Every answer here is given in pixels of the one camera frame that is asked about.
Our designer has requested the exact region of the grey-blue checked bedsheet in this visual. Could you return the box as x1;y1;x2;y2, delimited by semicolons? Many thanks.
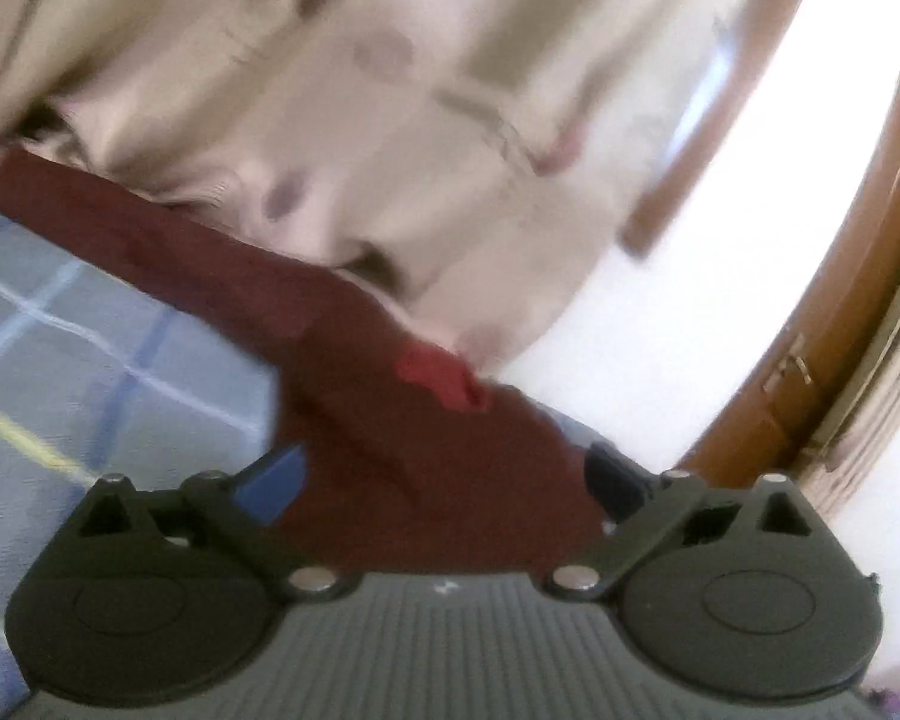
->
0;146;597;720

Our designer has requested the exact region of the maroon small garment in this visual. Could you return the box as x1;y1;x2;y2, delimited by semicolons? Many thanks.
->
0;146;608;578

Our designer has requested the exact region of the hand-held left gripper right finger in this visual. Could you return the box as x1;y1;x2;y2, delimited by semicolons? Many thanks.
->
546;446;820;602

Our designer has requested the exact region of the metal door handle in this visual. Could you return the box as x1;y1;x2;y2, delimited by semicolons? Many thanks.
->
763;336;816;392

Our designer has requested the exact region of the brown wooden strip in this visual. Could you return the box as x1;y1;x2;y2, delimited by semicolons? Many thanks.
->
619;0;820;256

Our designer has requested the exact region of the beige door frame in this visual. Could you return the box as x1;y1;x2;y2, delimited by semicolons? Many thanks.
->
795;240;900;530

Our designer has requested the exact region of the brown wooden door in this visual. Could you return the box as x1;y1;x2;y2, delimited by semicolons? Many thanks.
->
675;60;900;515

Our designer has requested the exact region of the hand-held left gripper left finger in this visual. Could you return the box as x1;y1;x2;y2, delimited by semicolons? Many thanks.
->
79;444;342;602

